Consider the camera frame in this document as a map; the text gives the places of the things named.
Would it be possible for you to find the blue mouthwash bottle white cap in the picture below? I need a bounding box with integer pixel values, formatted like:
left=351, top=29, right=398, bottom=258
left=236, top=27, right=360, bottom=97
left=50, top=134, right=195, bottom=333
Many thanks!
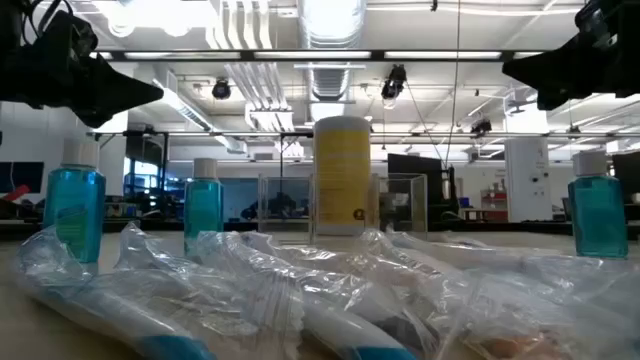
left=42, top=137, right=107, bottom=265
left=567, top=149, right=630, bottom=260
left=182, top=157, right=225, bottom=257

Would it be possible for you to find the black ceiling spotlight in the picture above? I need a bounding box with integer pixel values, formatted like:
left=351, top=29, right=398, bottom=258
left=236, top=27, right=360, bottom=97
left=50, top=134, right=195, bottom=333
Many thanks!
left=380, top=63, right=408, bottom=101
left=211, top=77, right=233, bottom=101
left=469, top=117, right=494, bottom=137

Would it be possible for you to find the red shelf cart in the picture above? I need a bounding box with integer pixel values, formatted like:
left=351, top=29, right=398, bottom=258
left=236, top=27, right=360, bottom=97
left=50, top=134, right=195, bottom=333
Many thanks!
left=479, top=187, right=509, bottom=222

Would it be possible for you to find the white pillar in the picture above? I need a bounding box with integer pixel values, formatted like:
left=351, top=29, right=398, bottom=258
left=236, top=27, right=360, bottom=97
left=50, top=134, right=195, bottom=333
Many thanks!
left=503, top=137, right=552, bottom=224

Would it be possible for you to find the black computer monitor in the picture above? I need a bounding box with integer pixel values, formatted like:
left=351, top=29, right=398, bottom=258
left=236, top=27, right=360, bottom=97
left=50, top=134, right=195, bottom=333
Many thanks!
left=387, top=153, right=445, bottom=197
left=612, top=151, right=640, bottom=195

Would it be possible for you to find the black background frame bar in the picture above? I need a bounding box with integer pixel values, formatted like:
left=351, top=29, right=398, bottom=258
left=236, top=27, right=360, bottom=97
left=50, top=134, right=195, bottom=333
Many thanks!
left=87, top=130, right=640, bottom=140

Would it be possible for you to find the clear acrylic organizer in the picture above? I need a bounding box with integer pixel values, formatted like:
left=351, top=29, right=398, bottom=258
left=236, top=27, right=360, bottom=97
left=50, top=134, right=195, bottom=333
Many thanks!
left=257, top=172, right=429, bottom=242

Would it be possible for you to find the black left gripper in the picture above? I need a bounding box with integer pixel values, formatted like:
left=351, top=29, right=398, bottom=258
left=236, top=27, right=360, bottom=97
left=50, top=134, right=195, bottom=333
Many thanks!
left=0, top=0, right=165, bottom=129

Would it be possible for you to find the dark wall screen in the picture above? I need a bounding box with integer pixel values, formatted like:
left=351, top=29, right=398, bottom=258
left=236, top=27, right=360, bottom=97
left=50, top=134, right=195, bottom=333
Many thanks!
left=0, top=161, right=45, bottom=194

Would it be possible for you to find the silver ventilation duct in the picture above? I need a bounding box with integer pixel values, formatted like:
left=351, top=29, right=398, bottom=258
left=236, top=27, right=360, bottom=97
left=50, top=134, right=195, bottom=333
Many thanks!
left=298, top=0, right=367, bottom=101

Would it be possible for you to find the thin hanging cable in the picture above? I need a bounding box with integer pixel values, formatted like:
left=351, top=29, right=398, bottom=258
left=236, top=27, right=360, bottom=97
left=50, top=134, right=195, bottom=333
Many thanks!
left=442, top=0, right=462, bottom=169

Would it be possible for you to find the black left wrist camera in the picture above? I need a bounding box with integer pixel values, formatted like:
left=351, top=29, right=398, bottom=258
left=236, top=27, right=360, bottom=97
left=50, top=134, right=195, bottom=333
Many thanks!
left=47, top=9, right=100, bottom=59

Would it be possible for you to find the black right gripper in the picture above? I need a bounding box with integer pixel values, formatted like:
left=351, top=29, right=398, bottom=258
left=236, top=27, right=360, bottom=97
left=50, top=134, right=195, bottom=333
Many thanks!
left=502, top=0, right=640, bottom=111

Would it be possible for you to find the yellow canister with white lid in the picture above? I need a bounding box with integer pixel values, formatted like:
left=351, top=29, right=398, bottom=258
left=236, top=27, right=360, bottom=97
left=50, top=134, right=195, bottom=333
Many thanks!
left=312, top=115, right=372, bottom=237

